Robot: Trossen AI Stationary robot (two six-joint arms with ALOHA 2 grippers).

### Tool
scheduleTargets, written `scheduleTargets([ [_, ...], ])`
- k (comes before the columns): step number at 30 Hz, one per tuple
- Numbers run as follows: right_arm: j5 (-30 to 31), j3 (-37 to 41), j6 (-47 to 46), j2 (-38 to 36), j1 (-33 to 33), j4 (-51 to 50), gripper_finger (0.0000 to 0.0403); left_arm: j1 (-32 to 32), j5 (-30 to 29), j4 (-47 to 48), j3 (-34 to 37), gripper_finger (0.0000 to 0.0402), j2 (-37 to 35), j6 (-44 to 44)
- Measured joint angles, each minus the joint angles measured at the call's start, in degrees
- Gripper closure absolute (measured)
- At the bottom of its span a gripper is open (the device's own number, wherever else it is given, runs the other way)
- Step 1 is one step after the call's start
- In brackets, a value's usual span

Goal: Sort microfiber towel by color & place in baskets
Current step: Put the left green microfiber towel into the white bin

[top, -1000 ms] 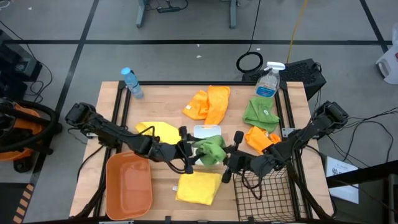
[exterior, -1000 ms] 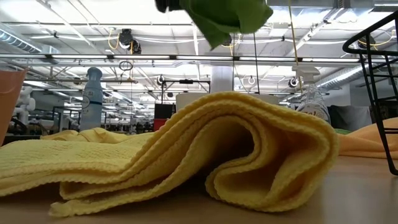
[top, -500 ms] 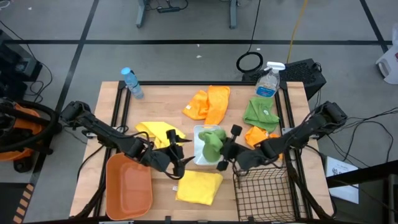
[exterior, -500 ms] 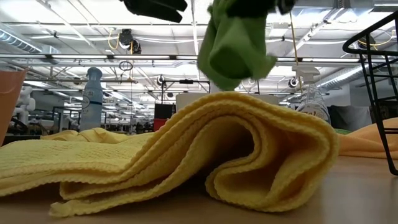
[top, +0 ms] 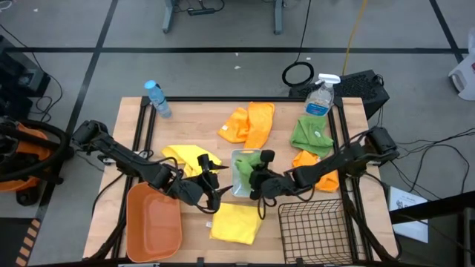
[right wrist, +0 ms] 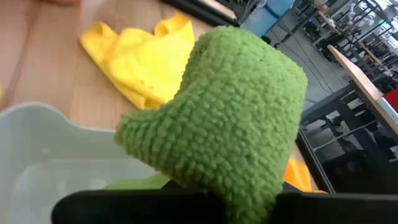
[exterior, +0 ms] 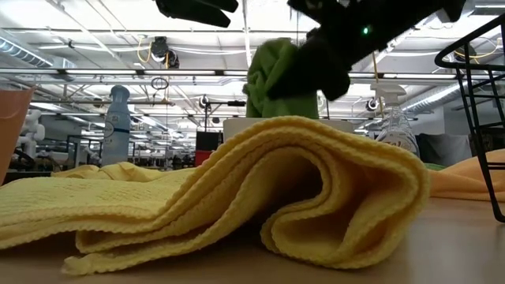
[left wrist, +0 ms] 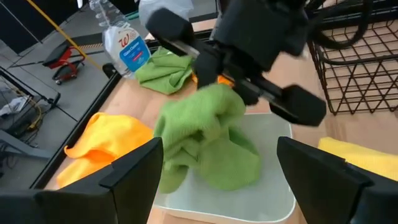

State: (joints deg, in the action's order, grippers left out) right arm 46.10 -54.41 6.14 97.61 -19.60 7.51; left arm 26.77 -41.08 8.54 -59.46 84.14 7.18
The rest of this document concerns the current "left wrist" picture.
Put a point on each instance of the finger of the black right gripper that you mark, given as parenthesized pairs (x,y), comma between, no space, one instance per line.
(206,70)
(245,93)

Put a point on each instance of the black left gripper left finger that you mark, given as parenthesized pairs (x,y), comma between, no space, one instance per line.
(93,202)

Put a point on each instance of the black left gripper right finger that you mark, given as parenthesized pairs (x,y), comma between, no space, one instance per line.
(326,193)

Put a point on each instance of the green microfiber towel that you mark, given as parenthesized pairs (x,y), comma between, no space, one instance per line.
(161,73)
(202,133)

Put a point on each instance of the orange microfiber towel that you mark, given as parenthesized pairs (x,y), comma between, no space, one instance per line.
(224,80)
(102,143)

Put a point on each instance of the folded yellow microfiber towel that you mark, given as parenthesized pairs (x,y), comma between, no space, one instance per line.
(367,158)

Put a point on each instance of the white plastic bin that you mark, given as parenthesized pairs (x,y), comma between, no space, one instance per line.
(264,193)

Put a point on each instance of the clear glass cleaner spray bottle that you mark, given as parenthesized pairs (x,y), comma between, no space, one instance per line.
(130,53)

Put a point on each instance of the grey desk leg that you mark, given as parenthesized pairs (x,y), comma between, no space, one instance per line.
(21,146)

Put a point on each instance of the red and black creeper seat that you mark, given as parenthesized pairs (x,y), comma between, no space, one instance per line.
(56,54)

